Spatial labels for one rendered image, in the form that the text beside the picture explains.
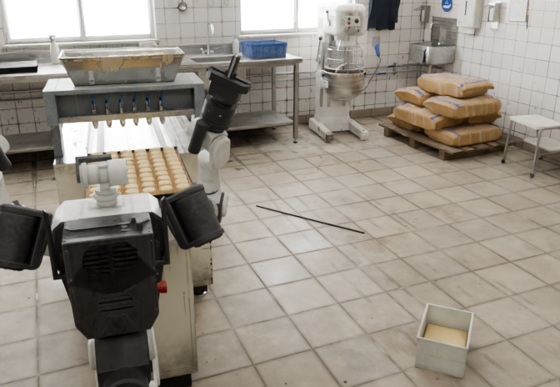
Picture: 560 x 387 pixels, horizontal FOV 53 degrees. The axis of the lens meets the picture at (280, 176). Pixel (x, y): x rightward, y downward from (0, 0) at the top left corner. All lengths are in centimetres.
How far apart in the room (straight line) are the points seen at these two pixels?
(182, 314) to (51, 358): 80
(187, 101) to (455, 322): 169
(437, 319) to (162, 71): 179
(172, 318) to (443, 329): 131
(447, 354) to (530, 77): 393
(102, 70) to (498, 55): 458
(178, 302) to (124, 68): 111
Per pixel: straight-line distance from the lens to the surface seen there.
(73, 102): 280
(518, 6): 621
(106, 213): 144
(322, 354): 275
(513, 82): 626
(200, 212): 146
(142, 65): 273
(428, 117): 565
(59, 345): 298
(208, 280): 310
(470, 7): 656
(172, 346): 243
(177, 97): 281
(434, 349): 267
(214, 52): 602
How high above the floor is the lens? 166
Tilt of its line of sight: 20 degrees down
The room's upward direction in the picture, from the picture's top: straight up
